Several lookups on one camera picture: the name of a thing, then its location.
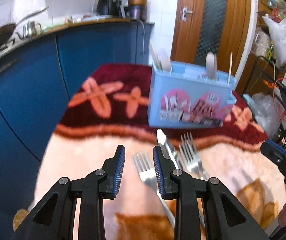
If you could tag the pot with brown lid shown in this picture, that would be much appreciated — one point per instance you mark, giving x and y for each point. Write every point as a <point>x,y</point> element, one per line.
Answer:
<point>136,12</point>

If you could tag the dark kitchen countertop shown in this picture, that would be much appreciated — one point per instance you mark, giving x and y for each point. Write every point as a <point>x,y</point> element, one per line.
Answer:
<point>45,32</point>

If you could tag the bronze pot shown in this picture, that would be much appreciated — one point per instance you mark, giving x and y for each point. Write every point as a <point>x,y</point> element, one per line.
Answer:
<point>137,1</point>

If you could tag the black wok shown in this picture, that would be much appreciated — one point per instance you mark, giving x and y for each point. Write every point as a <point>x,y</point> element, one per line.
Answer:
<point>0,33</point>

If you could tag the wooden wall shelf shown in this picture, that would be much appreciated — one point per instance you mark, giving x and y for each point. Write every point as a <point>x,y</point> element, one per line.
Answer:
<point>254,10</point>

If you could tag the blue kitchen base cabinet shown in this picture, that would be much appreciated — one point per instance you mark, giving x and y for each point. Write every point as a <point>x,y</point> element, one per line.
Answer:
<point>27,85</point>

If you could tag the steel fork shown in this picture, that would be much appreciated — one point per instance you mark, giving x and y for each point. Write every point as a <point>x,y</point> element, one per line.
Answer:
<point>189,160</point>
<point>143,162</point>
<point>187,138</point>

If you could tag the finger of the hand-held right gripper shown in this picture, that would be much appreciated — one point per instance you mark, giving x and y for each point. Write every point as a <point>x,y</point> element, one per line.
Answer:
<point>273,150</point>

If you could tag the white plastic spoon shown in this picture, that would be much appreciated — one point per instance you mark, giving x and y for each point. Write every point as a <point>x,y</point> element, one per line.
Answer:
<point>166,60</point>

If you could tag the clear plastic bag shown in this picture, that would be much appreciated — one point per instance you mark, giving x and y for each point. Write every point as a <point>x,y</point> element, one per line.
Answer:
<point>265,112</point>

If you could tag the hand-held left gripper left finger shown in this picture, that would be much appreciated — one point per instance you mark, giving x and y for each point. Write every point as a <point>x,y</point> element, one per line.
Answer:
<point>118,172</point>

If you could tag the steel kettle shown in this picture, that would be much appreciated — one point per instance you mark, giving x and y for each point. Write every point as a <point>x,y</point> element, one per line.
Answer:
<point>30,30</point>

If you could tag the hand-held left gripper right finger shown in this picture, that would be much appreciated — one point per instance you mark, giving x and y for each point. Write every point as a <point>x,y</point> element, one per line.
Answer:
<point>158,172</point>

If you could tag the steel table knife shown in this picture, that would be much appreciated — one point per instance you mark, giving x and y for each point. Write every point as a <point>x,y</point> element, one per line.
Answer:
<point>161,136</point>

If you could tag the light blue utensil box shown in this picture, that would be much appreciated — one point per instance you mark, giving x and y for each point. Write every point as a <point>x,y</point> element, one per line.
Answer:
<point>178,90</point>

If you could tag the wooden cutting board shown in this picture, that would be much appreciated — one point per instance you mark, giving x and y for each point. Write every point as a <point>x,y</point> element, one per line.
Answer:
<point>97,20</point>

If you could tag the grey beige plastic spoon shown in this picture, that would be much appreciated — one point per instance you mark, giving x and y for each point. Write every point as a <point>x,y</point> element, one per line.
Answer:
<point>211,63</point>

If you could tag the wooden door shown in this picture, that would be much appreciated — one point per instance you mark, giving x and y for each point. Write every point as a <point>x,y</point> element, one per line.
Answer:
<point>190,37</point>

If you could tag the black air fryer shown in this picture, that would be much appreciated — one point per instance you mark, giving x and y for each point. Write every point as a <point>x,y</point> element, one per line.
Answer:
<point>107,6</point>

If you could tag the white plastic bag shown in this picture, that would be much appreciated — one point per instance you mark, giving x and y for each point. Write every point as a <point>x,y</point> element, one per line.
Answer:
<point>280,37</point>

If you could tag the wooden chopstick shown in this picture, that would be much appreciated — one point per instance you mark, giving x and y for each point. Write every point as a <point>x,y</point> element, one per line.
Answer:
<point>153,53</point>
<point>230,67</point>

